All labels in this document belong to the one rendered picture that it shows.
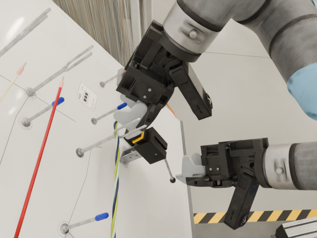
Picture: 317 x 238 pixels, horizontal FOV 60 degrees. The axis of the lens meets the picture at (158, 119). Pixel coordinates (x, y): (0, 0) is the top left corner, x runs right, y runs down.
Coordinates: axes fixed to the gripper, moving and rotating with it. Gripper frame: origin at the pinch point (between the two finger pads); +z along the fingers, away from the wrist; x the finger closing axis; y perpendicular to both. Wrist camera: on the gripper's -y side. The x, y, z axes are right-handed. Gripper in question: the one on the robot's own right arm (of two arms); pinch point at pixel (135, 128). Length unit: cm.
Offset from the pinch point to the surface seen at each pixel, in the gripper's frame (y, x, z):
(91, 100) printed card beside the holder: 9.6, -5.5, 3.2
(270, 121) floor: -112, -124, 46
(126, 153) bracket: -1.8, -1.0, 8.3
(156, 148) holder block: -5.2, 1.9, 0.3
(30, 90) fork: 18.8, 4.6, -1.7
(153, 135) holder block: -3.9, -0.2, -0.4
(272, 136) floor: -113, -111, 49
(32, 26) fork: 20.1, 7.3, -14.3
